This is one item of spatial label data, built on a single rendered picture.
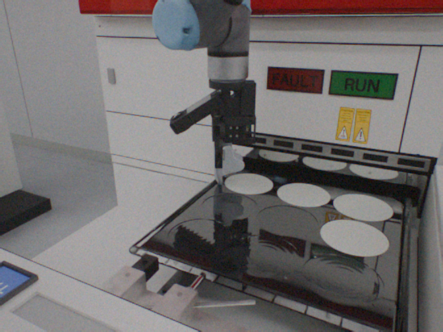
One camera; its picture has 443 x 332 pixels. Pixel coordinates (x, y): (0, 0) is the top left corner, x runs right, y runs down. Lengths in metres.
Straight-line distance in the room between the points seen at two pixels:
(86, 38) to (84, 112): 0.64
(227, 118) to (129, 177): 0.51
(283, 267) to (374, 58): 0.42
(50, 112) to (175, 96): 2.91
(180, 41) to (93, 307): 0.35
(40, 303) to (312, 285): 0.31
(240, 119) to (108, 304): 0.40
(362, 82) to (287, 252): 0.37
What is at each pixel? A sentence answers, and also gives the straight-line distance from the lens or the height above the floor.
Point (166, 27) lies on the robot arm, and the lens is 0.55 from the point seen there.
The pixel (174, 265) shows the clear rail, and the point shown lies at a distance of 0.52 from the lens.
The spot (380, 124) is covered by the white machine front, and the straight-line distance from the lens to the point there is 0.76.
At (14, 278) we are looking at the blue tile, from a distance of 0.45.
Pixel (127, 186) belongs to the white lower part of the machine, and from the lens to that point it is 1.11.
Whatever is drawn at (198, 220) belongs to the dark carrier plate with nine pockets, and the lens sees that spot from 0.62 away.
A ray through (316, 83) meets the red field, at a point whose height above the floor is 1.10.
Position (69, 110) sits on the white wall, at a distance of 3.55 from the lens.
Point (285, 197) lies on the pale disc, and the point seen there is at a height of 0.90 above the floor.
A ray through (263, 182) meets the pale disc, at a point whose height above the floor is 0.90.
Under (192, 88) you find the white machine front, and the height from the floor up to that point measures 1.06.
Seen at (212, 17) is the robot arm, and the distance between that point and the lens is 0.54.
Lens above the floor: 1.22
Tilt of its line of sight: 22 degrees down
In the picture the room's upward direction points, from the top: straight up
